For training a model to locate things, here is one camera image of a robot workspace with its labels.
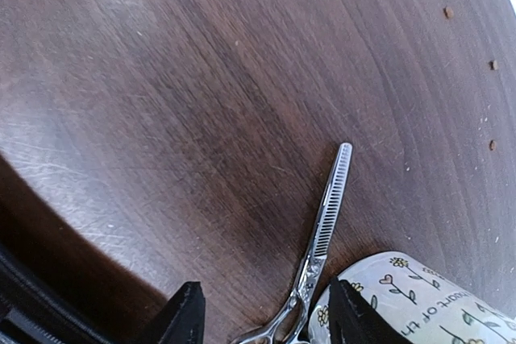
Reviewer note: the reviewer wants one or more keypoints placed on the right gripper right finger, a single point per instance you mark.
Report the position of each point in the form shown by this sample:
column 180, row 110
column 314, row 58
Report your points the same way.
column 352, row 320

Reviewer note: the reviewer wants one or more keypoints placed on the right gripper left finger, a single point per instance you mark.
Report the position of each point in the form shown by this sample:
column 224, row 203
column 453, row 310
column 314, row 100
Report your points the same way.
column 182, row 319

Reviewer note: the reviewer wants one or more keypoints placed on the silver thinning scissors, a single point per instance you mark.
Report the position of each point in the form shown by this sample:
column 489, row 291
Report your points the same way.
column 311, row 266

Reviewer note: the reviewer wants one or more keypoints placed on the black zippered tool case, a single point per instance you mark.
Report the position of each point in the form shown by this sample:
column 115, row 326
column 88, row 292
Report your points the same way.
column 28, row 314

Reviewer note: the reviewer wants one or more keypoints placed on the white floral mug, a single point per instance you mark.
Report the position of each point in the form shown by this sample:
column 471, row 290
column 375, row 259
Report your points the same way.
column 419, row 303

